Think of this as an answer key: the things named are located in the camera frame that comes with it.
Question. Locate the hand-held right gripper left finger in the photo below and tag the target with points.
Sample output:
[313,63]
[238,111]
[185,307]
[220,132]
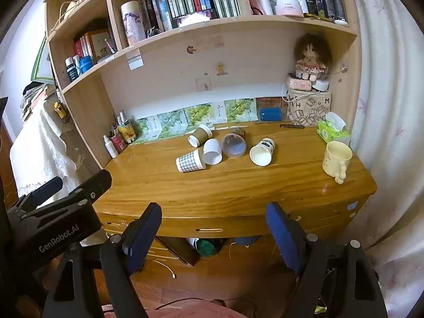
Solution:
[142,238]

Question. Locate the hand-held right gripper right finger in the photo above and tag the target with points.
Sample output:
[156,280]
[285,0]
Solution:
[284,238]

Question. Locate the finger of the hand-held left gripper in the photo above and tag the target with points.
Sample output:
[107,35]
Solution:
[96,184]
[43,192]

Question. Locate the green print white paper cup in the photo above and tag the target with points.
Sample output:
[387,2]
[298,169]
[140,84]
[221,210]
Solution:
[262,152]

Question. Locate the checkered paper cup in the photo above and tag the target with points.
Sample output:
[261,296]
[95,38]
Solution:
[190,161]

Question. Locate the clear plastic cup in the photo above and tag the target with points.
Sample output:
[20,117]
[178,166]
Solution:
[234,144]

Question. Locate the plain white paper cup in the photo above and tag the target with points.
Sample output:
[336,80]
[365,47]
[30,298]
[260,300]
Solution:
[212,151]

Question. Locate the brown paper cup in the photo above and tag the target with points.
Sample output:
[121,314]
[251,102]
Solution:
[201,134]

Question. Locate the row of upright books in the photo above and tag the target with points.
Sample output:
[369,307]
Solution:
[192,3]

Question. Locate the white spray bottle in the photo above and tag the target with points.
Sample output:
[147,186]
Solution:
[110,146]

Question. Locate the white lace cloth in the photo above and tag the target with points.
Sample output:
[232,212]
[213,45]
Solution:
[39,149]

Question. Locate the pink bottle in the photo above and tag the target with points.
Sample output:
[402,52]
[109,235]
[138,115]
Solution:
[118,143]

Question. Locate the yellow jar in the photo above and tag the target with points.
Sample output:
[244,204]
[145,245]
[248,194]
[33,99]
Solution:
[127,132]

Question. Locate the wooden desk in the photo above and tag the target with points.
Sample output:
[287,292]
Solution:
[238,185]

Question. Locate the grape print card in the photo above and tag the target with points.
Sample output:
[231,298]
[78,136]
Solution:
[199,112]
[149,128]
[172,122]
[240,109]

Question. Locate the yellow toy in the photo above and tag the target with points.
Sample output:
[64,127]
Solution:
[60,109]

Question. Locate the pink clothing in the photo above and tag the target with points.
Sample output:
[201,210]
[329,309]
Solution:
[185,312]

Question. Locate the cream ceramic mug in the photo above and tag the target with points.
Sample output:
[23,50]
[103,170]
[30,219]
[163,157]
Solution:
[336,159]

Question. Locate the stack of papers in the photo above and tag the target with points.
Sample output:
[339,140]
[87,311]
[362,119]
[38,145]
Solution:
[33,96]

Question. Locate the dark pen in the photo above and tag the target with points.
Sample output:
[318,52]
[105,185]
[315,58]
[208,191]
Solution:
[291,126]

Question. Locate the dark blue bottle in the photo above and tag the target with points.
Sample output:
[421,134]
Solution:
[70,69]

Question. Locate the green tissue box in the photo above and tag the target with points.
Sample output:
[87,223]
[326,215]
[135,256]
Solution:
[333,131]

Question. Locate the blue jar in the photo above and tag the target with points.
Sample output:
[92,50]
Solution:
[86,63]

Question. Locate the blue plastic container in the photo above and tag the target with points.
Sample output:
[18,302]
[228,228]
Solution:
[271,114]

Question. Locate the white paper label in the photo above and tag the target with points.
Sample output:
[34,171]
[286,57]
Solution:
[135,61]

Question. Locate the green framed picture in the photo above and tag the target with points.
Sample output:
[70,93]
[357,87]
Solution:
[41,63]

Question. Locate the patterned cardboard box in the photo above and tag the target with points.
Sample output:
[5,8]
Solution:
[308,107]

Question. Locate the brown flat box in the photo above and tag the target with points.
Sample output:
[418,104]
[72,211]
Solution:
[269,102]

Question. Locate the red books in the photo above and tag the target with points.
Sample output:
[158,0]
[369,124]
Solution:
[82,47]

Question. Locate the brown picture box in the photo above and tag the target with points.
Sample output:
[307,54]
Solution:
[101,43]

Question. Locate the wooden bookshelf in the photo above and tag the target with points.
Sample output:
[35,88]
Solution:
[165,59]

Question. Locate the white floral curtain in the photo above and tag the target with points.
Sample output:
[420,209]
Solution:
[387,122]

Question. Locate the pink small device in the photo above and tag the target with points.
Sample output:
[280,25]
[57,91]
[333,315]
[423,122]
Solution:
[299,83]

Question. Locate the white round device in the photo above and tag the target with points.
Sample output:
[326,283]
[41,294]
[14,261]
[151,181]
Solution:
[320,86]

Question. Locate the white floral cylinder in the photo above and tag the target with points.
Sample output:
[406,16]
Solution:
[132,23]

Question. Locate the curly hair rag doll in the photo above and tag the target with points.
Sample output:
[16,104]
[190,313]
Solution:
[312,56]

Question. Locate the dark glossy box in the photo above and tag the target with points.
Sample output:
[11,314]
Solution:
[195,18]

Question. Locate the pink white cream jar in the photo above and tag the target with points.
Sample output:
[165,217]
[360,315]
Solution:
[290,7]

